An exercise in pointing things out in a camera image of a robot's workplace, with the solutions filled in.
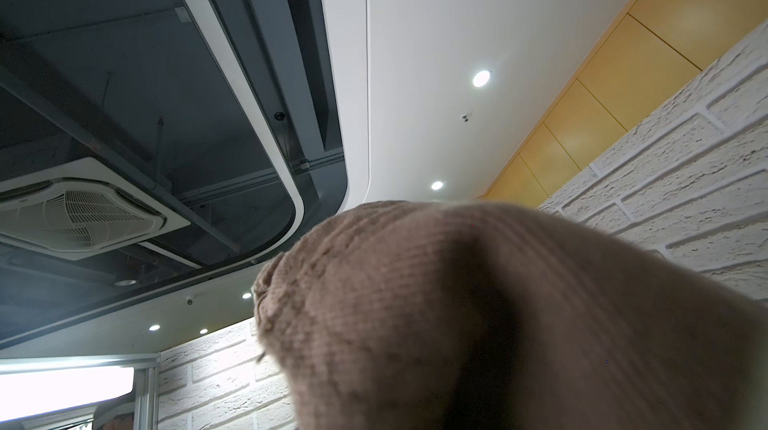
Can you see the brown trousers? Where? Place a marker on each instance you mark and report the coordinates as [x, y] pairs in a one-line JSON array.
[[404, 315]]

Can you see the ceiling air conditioner unit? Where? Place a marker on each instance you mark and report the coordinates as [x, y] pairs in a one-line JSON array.
[[80, 209]]

